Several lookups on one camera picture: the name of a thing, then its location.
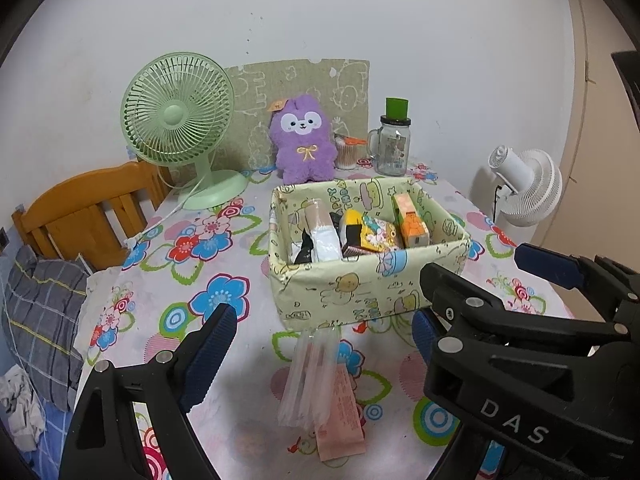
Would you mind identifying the green orange tissue pack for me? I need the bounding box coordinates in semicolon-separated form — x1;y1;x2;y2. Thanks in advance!
393;193;431;248

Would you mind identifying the yellow cartoon tissue pack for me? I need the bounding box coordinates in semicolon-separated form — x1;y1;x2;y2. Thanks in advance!
338;209;404;257

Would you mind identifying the crumpled white cloth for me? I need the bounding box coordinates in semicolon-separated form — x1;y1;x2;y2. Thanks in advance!
1;364;46;452

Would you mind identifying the white small fan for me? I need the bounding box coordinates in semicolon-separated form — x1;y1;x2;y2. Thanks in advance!
488;145;563;228

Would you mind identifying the grey plaid pillow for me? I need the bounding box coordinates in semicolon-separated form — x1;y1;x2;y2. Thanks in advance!
1;245;88;412

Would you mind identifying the pink wet wipes pack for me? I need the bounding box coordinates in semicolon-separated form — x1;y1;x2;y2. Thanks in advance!
316;363;367;462

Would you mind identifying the clear plastic bag roll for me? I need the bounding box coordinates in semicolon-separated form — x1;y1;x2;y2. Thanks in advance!
277;327;341;431

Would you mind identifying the cartoon print fabric storage box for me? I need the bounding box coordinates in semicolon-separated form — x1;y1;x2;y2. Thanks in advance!
269;177;471;332

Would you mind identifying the orange wooden chair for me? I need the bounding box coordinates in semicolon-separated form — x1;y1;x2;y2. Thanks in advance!
12;162;170;270

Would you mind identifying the glass mug with green lid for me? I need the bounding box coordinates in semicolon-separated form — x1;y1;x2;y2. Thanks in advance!
368;98;411;177

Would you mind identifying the cotton swab jar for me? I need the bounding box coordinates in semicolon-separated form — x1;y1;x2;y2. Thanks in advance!
334;133;368;170

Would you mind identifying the green desk fan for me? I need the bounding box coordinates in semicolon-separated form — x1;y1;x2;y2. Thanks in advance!
120;52;247;210

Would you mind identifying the purple plush bunny toy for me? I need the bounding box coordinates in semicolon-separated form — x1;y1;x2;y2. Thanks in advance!
268;93;337;185

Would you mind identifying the white fan power cable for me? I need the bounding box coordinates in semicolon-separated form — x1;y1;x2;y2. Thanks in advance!
121;164;212;256

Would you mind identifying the beige cartoon wall mat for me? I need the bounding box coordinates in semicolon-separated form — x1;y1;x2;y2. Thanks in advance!
213;58;370;170

